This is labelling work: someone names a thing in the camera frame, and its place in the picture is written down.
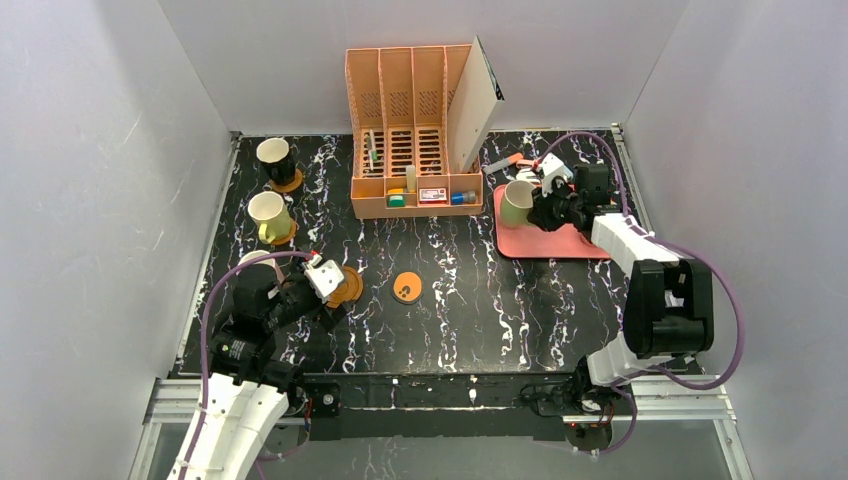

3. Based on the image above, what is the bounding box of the pink tray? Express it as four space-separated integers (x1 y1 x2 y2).
493 185 610 260

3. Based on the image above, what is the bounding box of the orange desk file organizer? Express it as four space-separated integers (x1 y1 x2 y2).
345 44 484 220

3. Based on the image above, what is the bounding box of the plain orange coaster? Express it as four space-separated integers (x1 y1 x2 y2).
270 168 304 193
271 221 298 246

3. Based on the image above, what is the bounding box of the white leaning book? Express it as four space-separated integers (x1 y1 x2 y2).
447 36 505 174

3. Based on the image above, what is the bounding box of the green mug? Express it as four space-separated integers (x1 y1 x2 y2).
498 180 535 228

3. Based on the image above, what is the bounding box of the aluminium front rail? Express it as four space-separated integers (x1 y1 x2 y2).
142 374 737 425

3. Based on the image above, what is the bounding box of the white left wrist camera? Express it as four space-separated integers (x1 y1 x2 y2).
304 259 346 303

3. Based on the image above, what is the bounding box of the black mug white inside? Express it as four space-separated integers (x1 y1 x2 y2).
256 137 297 186

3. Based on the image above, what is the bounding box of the plain orange coaster far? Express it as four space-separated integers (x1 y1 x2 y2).
270 168 304 193

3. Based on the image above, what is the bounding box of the blue grey bottle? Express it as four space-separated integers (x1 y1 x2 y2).
450 190 477 205

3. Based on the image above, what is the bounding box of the ridged orange round coaster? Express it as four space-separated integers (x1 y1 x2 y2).
327 266 364 309

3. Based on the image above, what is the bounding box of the white pink stapler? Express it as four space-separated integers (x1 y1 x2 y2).
515 167 541 185

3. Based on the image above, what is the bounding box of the yellow mug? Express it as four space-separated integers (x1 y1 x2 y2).
247 191 294 245

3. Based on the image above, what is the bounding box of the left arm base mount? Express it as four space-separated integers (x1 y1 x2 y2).
261 379 341 461

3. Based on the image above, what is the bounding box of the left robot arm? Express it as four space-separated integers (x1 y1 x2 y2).
168 255 363 479

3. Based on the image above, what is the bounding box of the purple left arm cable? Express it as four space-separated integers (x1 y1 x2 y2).
177 250 323 480

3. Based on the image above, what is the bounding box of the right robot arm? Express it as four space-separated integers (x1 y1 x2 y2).
527 157 714 387

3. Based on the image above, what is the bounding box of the orange coaster with black logo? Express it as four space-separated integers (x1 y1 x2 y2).
391 271 423 305

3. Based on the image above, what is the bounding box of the white tube in organizer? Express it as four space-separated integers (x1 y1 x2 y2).
404 165 418 194

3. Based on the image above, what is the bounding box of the pen in organizer slot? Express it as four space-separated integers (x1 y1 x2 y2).
365 129 379 170

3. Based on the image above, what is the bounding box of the plain orange coaster near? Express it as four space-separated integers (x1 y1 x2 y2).
271 221 298 246

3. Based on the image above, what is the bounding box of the red white card box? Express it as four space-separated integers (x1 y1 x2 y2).
418 188 448 204

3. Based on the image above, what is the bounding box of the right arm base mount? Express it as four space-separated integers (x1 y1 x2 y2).
515 377 638 457

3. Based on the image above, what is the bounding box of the grey marker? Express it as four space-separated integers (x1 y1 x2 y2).
482 159 511 175

